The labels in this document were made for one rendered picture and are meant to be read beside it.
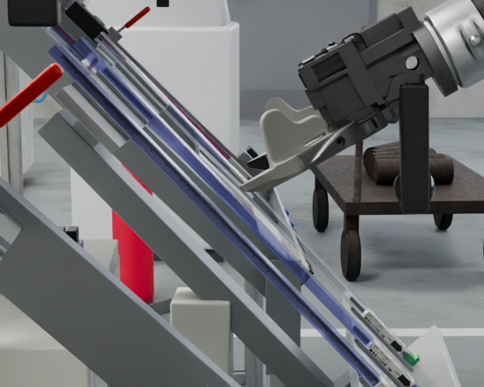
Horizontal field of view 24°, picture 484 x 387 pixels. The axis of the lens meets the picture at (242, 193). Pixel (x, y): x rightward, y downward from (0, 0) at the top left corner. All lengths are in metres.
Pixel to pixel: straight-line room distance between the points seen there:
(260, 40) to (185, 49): 4.92
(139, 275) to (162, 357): 3.02
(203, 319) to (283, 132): 0.26
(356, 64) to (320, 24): 8.44
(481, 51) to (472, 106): 8.72
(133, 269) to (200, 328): 2.73
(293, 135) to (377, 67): 0.10
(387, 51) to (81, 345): 0.37
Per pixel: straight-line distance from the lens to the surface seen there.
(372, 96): 0.97
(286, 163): 0.94
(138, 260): 3.85
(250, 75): 9.40
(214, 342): 1.14
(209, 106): 4.49
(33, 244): 0.83
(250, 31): 9.37
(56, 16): 0.50
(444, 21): 0.98
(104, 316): 0.84
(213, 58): 4.47
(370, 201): 4.20
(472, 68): 0.98
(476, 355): 3.59
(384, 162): 4.52
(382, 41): 0.98
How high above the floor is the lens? 1.15
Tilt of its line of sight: 11 degrees down
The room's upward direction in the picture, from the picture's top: straight up
